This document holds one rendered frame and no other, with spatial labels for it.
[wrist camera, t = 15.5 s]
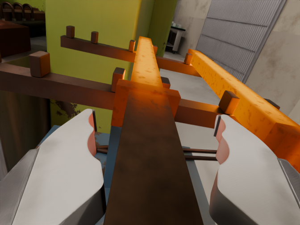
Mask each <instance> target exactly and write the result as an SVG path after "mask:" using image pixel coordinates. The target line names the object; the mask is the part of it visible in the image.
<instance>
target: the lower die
mask: <svg viewBox="0 0 300 225"><path fill-rule="evenodd" d="M32 8H33V15H34V20H35V21H44V22H45V21H46V18H45V12H41V11H38V9H37V8H34V7H32ZM14 11H15V18H16V21H22V9H21V7H17V6H15V9H14ZM3 14H4V18H5V21H12V11H11V7H10V6H4V8H3ZM25 18H26V21H31V9H30V8H28V7H25ZM45 33H46V28H45V29H35V30H29V34H30V35H38V34H45Z"/></svg>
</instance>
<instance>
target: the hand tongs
mask: <svg viewBox="0 0 300 225"><path fill-rule="evenodd" d="M96 152H99V153H103V154H107V152H108V145H104V146H98V145H97V144H96ZM183 152H188V153H204V154H216V153H217V150H204V149H189V148H183ZM185 159H186V160H204V161H218V160H217V159H216V157H209V156H192V155H185Z"/></svg>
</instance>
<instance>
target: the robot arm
mask: <svg viewBox="0 0 300 225"><path fill-rule="evenodd" d="M95 132H97V126H96V116H95V110H94V109H85V110H84V111H82V112H81V113H80V114H78V115H77V116H75V117H74V118H72V119H71V120H69V121H68V122H66V123H65V124H63V125H62V126H61V127H59V128H58V129H57V130H55V131H54V132H53V133H52V134H51V135H50V136H49V137H48V138H47V139H46V140H45V141H44V142H43V143H42V144H41V145H40V146H39V147H38V148H37V149H32V150H29V151H28V152H27V153H26V154H25V155H24V157H23V158H22V159H21V160H20V161H19V162H18V163H17V164H16V165H15V166H14V167H13V168H12V170H11V171H10V172H9V173H8V174H7V175H6V176H5V177H4V178H3V179H2V180H1V181H0V225H95V224H96V223H97V222H98V221H99V220H100V219H101V218H102V217H103V216H104V214H105V213H106V208H107V206H106V198H105V190H104V179H103V173H102V167H101V163H100V161H99V160H97V159H96V158H95V157H94V156H95V155H96V144H95V137H94V134H95ZM214 137H216V139H217V140H218V142H219V146H218V149H217V153H216V159H217V160H218V162H219V164H220V166H219V167H218V170H217V174H216V177H215V180H214V184H213V187H212V191H211V196H210V206H209V214H210V216H211V218H212V219H213V220H214V221H215V222H216V223H217V225H300V173H299V172H298V171H297V170H296V169H295V168H294V167H293V166H292V165H291V164H290V163H289V162H288V161H287V160H285V159H281V158H278V157H277V156H276V155H275V154H274V153H273V152H272V150H271V149H270V148H269V147H268V146H267V145H266V144H265V143H264V142H262V141H261V140H260V139H259V138H258V137H257V136H255V135H254V134H253V133H251V132H250V131H249V130H247V129H246V128H244V127H243V126H242V125H240V124H239V123H237V122H236V121H235V120H234V119H232V118H231V117H229V116H228V115H225V114H223V115H217V117H216V120H215V127H214Z"/></svg>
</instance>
